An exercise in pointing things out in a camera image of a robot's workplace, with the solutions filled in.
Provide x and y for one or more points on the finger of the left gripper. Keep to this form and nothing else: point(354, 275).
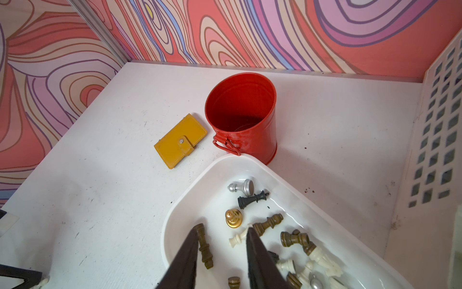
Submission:
point(30, 278)

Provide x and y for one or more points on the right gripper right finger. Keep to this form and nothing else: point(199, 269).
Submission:
point(262, 270)

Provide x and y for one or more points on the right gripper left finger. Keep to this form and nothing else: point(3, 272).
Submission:
point(182, 272)

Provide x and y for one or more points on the white pawn chess piece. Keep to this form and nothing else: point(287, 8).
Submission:
point(287, 265)

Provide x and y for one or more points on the bronze rook chess piece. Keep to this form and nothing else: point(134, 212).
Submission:
point(309, 248)

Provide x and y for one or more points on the gold pawn chess piece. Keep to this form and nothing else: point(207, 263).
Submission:
point(234, 218)

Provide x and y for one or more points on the black king chess piece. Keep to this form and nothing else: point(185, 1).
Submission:
point(243, 202)

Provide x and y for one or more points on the silver pawn chess piece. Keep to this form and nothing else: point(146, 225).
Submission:
point(246, 187)

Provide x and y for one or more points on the black pawn chess piece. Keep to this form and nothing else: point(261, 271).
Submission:
point(274, 256)

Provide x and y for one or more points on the bronze pawn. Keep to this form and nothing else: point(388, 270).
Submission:
point(234, 282)
point(296, 237)

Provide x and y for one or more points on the white bishop chess piece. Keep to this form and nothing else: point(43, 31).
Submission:
point(304, 275)

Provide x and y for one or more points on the white plastic storage box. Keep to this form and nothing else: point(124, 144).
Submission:
point(207, 200)

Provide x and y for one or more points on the white knight chess piece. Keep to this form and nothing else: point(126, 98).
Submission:
point(332, 269)

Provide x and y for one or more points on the white small chess piece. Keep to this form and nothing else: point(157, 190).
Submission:
point(335, 284)

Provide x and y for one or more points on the small white pawn piece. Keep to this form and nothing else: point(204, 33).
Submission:
point(41, 284)

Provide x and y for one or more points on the bronze pawn under bishop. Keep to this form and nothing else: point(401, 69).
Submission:
point(234, 282)

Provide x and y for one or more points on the silver piece lower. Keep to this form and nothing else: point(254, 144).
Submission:
point(315, 283)

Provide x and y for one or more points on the yellow wallet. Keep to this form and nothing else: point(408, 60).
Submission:
point(180, 141)

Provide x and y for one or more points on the white desk file organizer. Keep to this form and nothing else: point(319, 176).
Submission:
point(427, 220)

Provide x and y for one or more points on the red metal bucket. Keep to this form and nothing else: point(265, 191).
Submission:
point(242, 112)

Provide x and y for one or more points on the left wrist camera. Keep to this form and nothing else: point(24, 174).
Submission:
point(7, 220)

